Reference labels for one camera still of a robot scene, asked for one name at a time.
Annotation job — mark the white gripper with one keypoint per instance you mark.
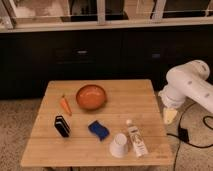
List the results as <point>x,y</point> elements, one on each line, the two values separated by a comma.
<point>172,99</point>

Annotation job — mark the white ceramic cup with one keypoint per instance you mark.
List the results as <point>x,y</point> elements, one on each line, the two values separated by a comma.
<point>119,147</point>

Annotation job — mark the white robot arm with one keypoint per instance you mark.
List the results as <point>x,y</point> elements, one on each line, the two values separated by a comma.
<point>188,80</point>

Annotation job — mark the white tube bottle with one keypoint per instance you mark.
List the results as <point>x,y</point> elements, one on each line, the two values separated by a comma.
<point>136,139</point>

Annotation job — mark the orange bowl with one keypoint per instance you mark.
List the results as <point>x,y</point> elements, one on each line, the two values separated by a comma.
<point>91,97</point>

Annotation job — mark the wooden table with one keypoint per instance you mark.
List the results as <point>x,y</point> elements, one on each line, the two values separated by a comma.
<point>126,99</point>

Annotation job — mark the orange carrot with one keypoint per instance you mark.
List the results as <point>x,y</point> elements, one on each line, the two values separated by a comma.
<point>65,105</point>

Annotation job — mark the black box with stripes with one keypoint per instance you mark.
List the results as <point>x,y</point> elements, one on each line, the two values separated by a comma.
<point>62,126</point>

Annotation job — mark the dark cabinet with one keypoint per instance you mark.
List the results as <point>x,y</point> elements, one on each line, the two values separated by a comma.
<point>30,60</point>

